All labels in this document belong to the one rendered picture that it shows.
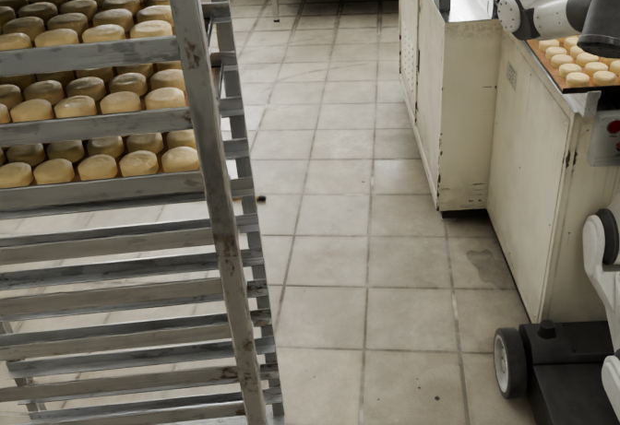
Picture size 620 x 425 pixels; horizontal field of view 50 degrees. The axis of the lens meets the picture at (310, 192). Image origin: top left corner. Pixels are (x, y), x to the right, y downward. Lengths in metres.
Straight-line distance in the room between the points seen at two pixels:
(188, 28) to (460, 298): 1.79
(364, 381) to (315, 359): 0.18
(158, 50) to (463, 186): 1.92
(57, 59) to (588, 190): 1.39
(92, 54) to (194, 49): 0.12
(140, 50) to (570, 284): 1.52
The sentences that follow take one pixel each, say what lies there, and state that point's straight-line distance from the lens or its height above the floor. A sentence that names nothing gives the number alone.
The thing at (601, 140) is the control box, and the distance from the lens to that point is 1.75.
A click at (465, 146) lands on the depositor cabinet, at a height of 0.37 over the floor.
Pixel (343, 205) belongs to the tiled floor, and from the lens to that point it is 2.83.
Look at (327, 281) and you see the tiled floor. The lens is 2.44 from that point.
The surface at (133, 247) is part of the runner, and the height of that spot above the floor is 1.04.
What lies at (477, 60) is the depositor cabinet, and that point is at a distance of 2.37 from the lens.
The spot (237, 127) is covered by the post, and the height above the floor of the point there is 1.00.
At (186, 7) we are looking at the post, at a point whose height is 1.38.
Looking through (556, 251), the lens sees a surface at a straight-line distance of 1.95.
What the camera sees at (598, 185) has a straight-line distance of 1.86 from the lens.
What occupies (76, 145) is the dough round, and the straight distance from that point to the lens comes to 1.01.
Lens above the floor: 1.59
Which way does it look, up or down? 33 degrees down
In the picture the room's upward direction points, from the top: 5 degrees counter-clockwise
